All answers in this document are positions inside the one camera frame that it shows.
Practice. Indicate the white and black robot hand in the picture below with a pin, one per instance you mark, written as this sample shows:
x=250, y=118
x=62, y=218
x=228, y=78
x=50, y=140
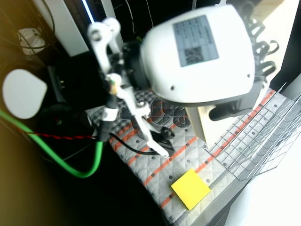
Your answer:
x=195, y=58

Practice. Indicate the small black object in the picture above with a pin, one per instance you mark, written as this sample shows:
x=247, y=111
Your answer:
x=167, y=133

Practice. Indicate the grey quilt with orange stripes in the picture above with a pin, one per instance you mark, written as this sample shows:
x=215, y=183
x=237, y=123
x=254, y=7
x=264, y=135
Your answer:
x=169, y=169

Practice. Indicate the yellow square pad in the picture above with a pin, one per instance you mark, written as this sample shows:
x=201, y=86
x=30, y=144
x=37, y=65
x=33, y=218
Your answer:
x=190, y=188

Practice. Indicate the white upright panel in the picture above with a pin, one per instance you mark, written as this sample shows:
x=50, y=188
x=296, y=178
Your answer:
x=68, y=28

